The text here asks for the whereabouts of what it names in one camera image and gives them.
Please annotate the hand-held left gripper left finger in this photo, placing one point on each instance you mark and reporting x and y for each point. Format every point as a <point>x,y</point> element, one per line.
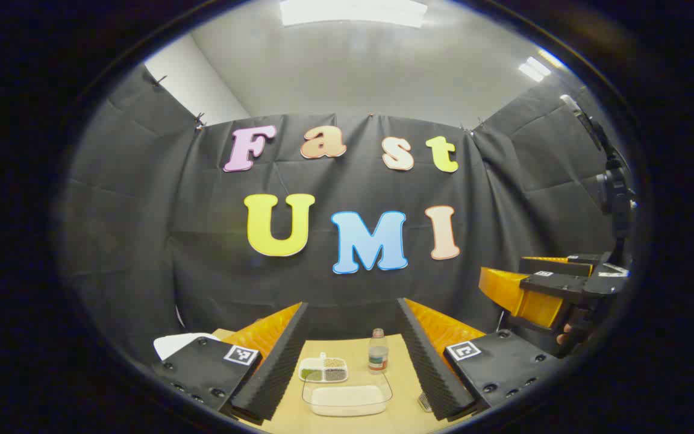
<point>281,361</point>

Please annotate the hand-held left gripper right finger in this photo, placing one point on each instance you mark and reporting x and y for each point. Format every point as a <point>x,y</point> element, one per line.
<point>428,367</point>

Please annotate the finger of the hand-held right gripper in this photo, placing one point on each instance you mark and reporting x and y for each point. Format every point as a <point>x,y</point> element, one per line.
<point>555,286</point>
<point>555,266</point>

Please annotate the silver chopstick holder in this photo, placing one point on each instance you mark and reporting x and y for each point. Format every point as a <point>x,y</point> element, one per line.
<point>424,402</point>

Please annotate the clear box of white rice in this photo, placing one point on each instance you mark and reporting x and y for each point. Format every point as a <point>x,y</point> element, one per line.
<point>347,401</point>

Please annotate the clear plastic water bottle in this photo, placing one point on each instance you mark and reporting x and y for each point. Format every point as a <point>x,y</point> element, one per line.
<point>378,355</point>

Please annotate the white divided bean dish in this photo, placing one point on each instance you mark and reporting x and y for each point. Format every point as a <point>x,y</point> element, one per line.
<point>335,364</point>

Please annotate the black backdrop cloth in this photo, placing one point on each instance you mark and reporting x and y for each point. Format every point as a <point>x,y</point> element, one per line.
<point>202,241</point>

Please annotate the small ceiling light panel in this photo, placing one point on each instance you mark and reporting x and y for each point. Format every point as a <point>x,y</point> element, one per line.
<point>537,66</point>

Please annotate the black camera stand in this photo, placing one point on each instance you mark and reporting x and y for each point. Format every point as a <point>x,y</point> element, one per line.
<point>615,193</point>

